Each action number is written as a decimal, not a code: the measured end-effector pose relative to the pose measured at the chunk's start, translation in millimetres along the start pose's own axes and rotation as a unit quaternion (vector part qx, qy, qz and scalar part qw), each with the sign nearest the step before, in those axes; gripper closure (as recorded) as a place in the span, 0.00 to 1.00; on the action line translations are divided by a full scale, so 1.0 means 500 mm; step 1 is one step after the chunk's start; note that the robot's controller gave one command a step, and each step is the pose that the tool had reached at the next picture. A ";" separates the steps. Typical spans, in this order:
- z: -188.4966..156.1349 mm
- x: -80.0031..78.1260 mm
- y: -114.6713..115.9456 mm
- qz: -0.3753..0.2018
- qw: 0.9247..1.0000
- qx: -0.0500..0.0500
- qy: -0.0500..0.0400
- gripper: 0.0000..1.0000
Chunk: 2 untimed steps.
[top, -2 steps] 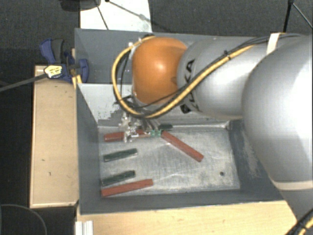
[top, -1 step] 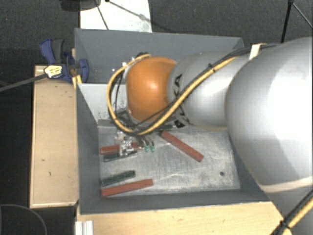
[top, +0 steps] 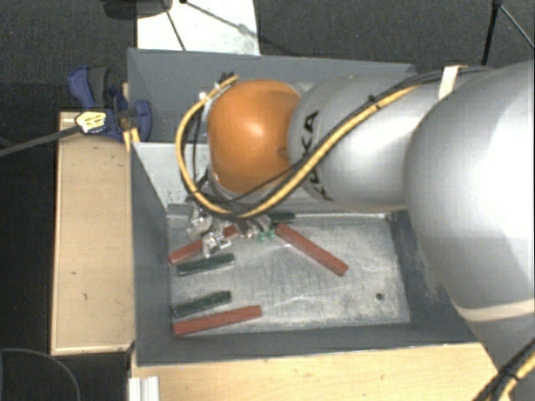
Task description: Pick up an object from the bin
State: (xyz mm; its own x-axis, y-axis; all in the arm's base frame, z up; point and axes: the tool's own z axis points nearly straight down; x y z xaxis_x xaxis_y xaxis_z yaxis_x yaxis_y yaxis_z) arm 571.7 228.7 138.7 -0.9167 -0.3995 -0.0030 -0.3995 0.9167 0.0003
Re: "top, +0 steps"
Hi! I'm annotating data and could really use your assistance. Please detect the red-brown flat block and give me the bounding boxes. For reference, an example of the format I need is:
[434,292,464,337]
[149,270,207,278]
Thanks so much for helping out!
[167,223,240,266]
[274,222,350,278]
[171,304,263,338]

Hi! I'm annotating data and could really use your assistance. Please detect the grey metal bin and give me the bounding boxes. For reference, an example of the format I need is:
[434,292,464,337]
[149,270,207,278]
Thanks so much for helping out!
[126,48,482,367]

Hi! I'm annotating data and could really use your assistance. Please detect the pale wood board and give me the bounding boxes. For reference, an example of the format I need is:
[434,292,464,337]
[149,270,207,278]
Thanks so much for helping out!
[50,111,136,356]

